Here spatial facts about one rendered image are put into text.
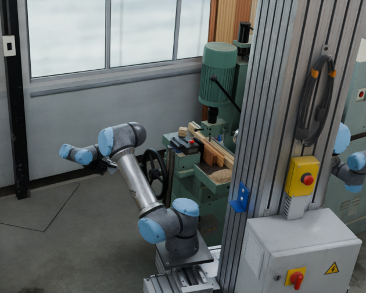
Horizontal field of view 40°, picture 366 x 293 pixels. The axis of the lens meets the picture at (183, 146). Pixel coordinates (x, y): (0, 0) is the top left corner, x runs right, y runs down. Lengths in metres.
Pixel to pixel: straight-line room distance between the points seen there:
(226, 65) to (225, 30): 1.64
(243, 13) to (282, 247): 2.93
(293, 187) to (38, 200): 2.62
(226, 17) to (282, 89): 2.66
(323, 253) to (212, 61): 1.24
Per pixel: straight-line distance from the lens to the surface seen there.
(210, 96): 2.68
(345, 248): 1.81
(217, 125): 2.82
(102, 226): 3.74
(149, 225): 2.05
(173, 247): 2.23
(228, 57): 2.61
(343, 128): 2.07
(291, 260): 1.71
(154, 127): 4.37
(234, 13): 4.26
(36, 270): 3.42
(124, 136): 2.17
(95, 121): 4.07
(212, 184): 2.62
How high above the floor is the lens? 2.26
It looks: 28 degrees down
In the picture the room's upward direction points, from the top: 5 degrees clockwise
